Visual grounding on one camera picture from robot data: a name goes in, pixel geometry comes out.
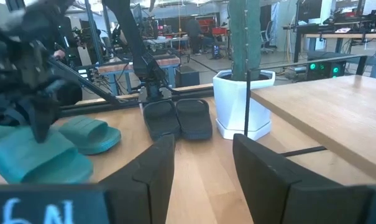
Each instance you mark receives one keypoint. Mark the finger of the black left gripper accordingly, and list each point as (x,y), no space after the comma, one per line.
(44,124)

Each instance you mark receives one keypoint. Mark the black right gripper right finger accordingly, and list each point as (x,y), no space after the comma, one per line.
(274,193)

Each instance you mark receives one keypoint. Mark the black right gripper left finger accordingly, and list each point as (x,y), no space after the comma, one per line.
(144,186)

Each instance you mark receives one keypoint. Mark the green rubber slide sandal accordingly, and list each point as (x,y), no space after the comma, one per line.
(35,158)
(88,137)

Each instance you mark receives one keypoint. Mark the black rubber slide sandal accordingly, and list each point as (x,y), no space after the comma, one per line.
(194,119)
(161,121)

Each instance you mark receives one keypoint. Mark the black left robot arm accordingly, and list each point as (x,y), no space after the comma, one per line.
(144,65)

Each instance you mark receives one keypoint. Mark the white hexagonal plant pot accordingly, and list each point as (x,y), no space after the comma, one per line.
(237,105)

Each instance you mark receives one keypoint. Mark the black box on floor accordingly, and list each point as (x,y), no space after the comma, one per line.
(187,77)

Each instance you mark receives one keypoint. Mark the wooden workbench with blue legs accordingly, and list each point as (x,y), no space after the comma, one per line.
(169,60)

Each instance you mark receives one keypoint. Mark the black computer with green lights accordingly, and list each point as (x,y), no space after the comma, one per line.
(326,70)

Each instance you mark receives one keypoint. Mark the green cactus plant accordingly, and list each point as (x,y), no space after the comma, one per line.
(245,40)

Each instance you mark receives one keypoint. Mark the grey office chair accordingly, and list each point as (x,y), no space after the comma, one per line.
(265,35)

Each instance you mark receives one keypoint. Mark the person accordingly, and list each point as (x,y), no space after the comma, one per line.
(194,34)

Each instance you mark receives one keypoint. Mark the red storage bin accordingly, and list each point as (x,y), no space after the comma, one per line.
(219,31)

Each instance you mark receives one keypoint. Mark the wooden desk with blue leg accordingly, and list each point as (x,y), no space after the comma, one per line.
(346,35)

